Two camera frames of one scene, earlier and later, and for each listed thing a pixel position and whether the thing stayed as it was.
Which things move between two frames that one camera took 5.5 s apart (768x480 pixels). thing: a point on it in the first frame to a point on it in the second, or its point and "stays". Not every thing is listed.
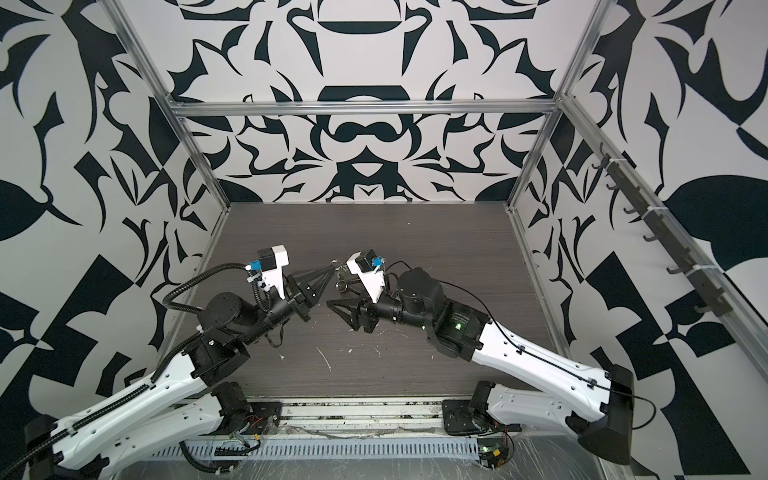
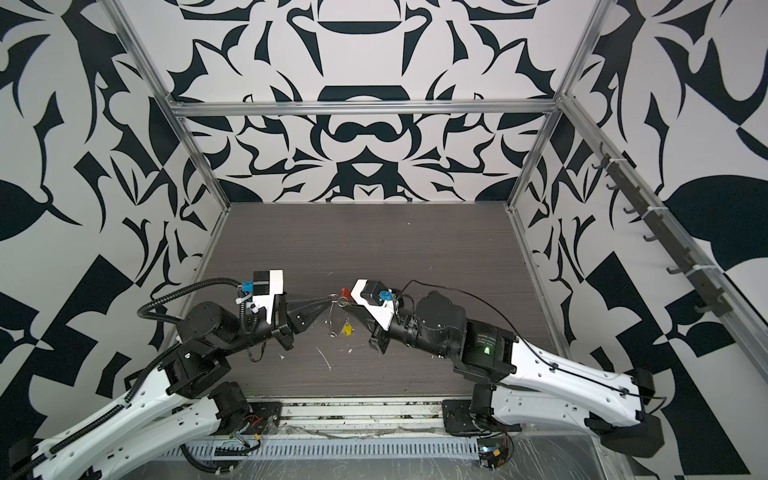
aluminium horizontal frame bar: [363, 108] stays
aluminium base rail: [333, 416] stays
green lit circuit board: [492, 451] stays
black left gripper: [297, 293] to [297, 310]
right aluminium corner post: [579, 57] stays
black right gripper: [364, 311] to [384, 337]
